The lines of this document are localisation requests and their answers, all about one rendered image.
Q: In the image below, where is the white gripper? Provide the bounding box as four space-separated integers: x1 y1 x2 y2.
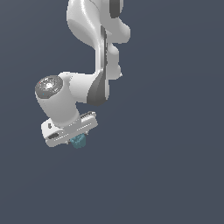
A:
40 110 99 148

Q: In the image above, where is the small teal object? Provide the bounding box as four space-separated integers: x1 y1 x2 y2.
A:
70 133 88 150

